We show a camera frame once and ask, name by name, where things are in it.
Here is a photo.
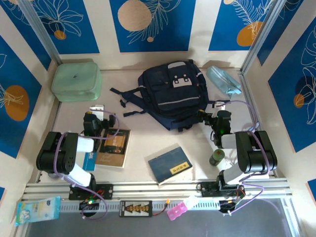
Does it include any black controller board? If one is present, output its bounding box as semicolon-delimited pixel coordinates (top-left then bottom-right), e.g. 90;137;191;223
79;199;100;211
219;199;239;213

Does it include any brown cover book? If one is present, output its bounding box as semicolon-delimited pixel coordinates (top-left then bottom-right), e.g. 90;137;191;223
95;128;131;169

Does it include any wet wipes packet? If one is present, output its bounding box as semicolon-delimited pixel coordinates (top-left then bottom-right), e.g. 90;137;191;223
15;196;62;227

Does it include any light blue pencil case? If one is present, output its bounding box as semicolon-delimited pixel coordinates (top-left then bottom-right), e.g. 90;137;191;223
206;65;242;100

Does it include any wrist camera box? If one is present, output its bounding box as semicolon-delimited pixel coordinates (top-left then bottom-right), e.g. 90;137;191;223
212;100;227;110
89;104;106;121

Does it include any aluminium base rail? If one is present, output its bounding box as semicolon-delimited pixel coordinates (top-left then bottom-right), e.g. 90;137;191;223
21;181;293;202

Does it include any perforated cable tray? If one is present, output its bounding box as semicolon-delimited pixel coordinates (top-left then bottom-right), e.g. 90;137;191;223
59;198;223;213

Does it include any clear plastic box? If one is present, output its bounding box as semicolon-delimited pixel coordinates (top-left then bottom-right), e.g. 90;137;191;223
184;194;199;209

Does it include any navy blue backpack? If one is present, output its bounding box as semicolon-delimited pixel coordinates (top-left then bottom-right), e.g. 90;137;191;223
110;59;232;133

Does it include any white and blue booklet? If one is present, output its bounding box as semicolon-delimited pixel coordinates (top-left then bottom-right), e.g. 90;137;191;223
82;151;97;172

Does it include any mint green storage case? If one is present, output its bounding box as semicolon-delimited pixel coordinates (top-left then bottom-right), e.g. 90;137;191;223
51;61;103;103

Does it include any pink plastic box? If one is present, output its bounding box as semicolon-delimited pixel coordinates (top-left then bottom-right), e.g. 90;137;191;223
166;201;188;221

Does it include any black charging board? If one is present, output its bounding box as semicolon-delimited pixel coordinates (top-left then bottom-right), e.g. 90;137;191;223
119;200;153;218

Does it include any red wire yellow connector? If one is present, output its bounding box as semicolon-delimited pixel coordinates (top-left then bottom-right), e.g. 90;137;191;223
152;199;171;216

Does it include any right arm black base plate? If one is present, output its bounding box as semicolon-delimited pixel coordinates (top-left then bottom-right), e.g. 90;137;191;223
197;181;246;198

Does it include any dark blue book yellow label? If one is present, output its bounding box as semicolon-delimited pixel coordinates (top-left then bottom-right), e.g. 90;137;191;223
148;146;194;186

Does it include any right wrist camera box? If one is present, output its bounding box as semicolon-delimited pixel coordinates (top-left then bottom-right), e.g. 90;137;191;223
212;100;227;110

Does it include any green jar dark lid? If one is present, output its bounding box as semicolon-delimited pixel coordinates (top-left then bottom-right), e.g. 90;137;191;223
209;149;225;166

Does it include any aluminium frame post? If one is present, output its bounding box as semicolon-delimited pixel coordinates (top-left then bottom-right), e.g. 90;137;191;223
18;0;62;65
240;0;284;75

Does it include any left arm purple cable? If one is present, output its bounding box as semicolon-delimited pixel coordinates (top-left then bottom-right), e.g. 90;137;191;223
53;111;121;222

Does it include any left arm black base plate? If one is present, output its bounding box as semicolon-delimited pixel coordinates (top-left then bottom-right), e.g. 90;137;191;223
68;183;114;200

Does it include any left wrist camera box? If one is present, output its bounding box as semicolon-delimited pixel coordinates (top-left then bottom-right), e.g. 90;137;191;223
89;104;106;121

